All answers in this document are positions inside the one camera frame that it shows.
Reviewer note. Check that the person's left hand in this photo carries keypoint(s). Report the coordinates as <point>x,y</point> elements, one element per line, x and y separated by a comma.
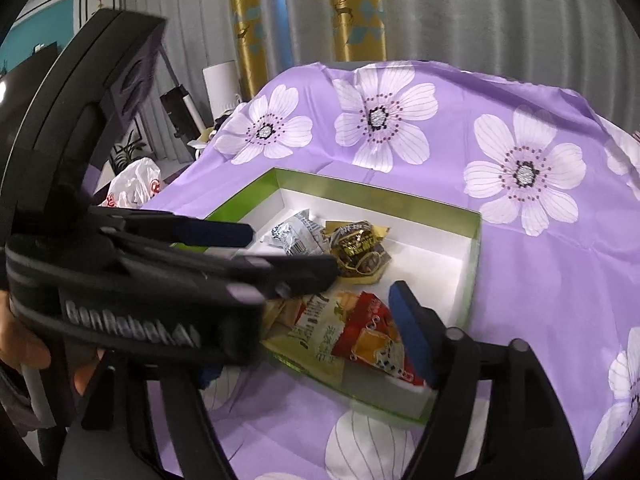
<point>22,345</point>

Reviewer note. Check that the green cardboard box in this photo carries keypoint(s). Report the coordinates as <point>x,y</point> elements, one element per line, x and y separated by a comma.
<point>425,260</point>

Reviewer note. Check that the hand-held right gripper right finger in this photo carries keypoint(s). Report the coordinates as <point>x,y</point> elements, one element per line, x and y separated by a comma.
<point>407,330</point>

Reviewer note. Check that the white cylindrical appliance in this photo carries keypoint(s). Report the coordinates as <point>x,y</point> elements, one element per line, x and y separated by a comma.
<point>222,87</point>

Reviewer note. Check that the green potted plant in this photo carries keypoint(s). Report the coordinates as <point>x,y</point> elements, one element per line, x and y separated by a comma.
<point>127,152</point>

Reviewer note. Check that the grey curtain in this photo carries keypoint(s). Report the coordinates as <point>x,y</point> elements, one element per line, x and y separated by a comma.
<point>500,10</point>

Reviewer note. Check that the white red plastic bag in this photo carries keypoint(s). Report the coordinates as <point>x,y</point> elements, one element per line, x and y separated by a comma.
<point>132,185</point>

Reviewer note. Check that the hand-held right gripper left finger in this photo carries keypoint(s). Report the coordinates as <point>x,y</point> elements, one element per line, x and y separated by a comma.
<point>185,420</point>

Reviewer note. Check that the black stick vacuum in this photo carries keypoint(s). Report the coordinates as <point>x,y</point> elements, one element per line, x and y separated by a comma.
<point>177,110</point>

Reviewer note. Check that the teal framed panel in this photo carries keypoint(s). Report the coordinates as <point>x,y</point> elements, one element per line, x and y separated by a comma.
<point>50,20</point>

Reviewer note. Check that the red snack packet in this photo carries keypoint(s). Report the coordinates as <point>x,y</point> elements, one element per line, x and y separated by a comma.
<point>367,345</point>

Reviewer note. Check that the gold patterned curtain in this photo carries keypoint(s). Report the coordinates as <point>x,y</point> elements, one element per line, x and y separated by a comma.
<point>250,35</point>

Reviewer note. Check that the clear grey snack packet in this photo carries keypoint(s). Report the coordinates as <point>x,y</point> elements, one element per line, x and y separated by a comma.
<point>295,237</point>

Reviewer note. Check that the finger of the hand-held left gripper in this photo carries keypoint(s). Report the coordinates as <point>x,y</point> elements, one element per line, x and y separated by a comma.
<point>290,272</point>
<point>210,234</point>

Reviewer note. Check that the purple floral tablecloth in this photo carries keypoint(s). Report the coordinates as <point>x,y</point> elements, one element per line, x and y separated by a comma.
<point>525,285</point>

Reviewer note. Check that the gold snack packet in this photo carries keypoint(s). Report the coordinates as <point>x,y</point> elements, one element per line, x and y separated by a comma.
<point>357,250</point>

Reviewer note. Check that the pale yellow snack packet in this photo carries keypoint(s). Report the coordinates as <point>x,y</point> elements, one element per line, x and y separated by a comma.
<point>320,347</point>

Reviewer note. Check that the orange rice cracker packet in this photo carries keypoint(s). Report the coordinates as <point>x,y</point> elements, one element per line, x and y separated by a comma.
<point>285,316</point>

